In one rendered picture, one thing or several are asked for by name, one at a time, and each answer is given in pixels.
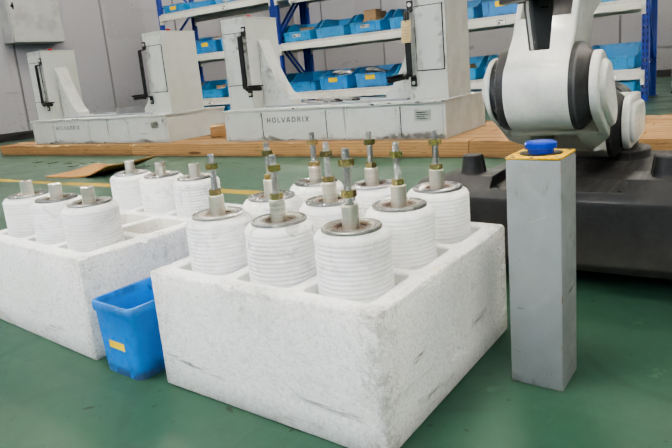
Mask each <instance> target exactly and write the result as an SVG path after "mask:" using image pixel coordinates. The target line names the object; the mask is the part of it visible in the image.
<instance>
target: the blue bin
mask: <svg viewBox="0 0 672 448"><path fill-rule="evenodd" d="M91 303H92V308H93V310H95V311H96V314H97V318H98V322H99V326H100V330H101V335H102V339H103V343H104V347H105V351H106V356H107V360H108V364H109V368H110V369H111V370H113V371H115V372H118V373H120V374H122V375H125V376H127V377H130V378H132V379H134V380H137V381H143V380H146V379H148V378H150V377H152V376H154V375H156V374H158V373H159V372H161V371H163V370H165V369H166V368H165V362H164V355H163V349H162V343H161V337H160V330H159V324H158V318H157V311H156V305H155V299H154V293H153V286H152V280H151V276H150V277H148V278H145V279H142V280H140V281H137V282H134V283H132V284H129V285H126V286H124V287H121V288H119V289H116V290H113V291H111V292H108V293H105V294H103V295H100V296H97V297H95V298H94V299H92V301H91Z"/></svg>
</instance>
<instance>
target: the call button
mask: <svg viewBox="0 0 672 448"><path fill-rule="evenodd" d="M524 147H525V149H528V153H529V154H549V153H553V152H554V148H556V147H557V141H556V140H553V139H536V140H529V141H526V142H525V143H524Z"/></svg>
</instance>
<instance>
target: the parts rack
mask: <svg viewBox="0 0 672 448"><path fill-rule="evenodd" d="M183 1H184V2H185V3H188V2H187V1H186V0H183ZM320 1H326V0H310V1H304V2H299V3H293V4H289V1H288V0H236V1H231V2H225V3H220V4H215V5H210V6H204V7H199V8H194V9H189V10H183V11H178V12H173V13H167V14H163V10H164V8H162V1H161V0H156V6H157V13H158V19H159V26H160V30H165V22H164V21H169V20H175V19H181V18H186V17H188V18H187V19H186V21H185V22H184V24H183V25H182V27H181V28H180V30H179V31H182V30H183V28H184V27H185V25H186V24H187V22H188V21H189V19H190V18H191V23H192V30H193V31H195V32H194V35H195V41H196V40H199V37H198V29H197V26H198V25H197V22H203V21H209V20H214V19H220V18H226V17H232V16H238V15H244V14H250V13H256V12H261V11H267V10H269V13H270V17H272V18H276V27H277V37H278V46H279V56H280V65H281V68H282V70H283V72H284V74H285V76H286V68H285V59H284V54H285V55H286V56H287V57H288V59H289V60H290V61H291V63H292V64H293V65H294V66H295V68H296V69H297V70H298V72H299V73H301V70H302V71H303V72H313V71H314V60H313V50H320V49H329V48H338V47H346V46H355V45H363V44H372V43H381V42H389V41H398V40H401V28H399V29H391V30H383V31H376V32H368V33H360V34H352V35H345V36H337V37H329V38H321V39H313V40H306V41H298V42H290V43H284V42H283V40H285V39H284V37H282V34H283V32H284V30H285V29H286V27H287V25H288V23H289V21H290V19H291V18H292V16H293V14H294V12H295V10H296V8H297V7H298V5H299V13H300V24H310V17H309V3H314V2H320ZM189 2H194V0H189ZM294 6H295V7H294ZM285 7H291V8H290V9H289V11H288V13H287V15H286V17H285V18H284V20H283V22H282V24H281V20H280V10H279V8H285ZM293 7H294V9H293ZM292 9H293V10H292ZM291 11H292V12H291ZM639 12H642V13H641V14H642V43H641V67H638V68H635V69H624V70H613V73H614V81H621V80H638V79H640V85H641V99H643V100H644V101H651V99H650V98H649V100H648V96H658V95H659V94H658V92H657V94H656V67H657V24H658V0H651V1H650V0H617V1H609V2H601V3H600V4H599V6H598V7H597V9H596V10H595V12H594V13H593V18H596V17H605V16H613V15H622V14H630V13H639ZM290 13H291V14H290ZM289 15H290V16H289ZM288 16H289V18H288ZM287 18H288V20H287ZM515 19H516V14H508V15H500V16H492V17H485V18H477V19H470V20H468V32H475V31H484V30H493V29H501V28H510V27H514V26H515ZM286 20H287V21H286ZM285 22H286V23H285ZM284 24H285V25H284ZM283 26H284V27H283ZM282 27H283V29H282ZM281 29H282V30H281ZM649 39H650V59H649ZM295 52H303V55H304V65H305V70H304V69H303V68H302V66H301V65H300V64H299V62H298V61H297V60H296V58H295V57H294V56H293V54H292V53H295ZM288 53H289V54H290V56H291V57H292V58H293V60H294V61H295V62H296V64H297V65H298V66H299V68H300V69H301V70H300V69H299V68H298V66H297V65H296V64H295V63H294V61H293V60H292V59H291V57H290V56H289V55H288ZM197 57H198V65H199V72H200V80H201V82H204V75H203V67H202V66H203V63H208V62H217V61H225V56H224V51H220V52H212V53H204V54H197ZM392 86H393V85H390V86H380V87H366V88H358V87H357V88H350V89H338V90H323V91H322V90H319V91H307V92H295V93H296V94H297V95H298V96H299V97H301V100H306V99H308V101H310V100H317V99H318V98H321V97H324V98H331V97H338V98H340V97H356V96H373V95H386V93H387V92H388V91H389V90H390V89H391V87H392ZM648 90H649V95H648ZM203 103H204V106H207V105H224V104H230V97H222V98H208V99H203Z"/></svg>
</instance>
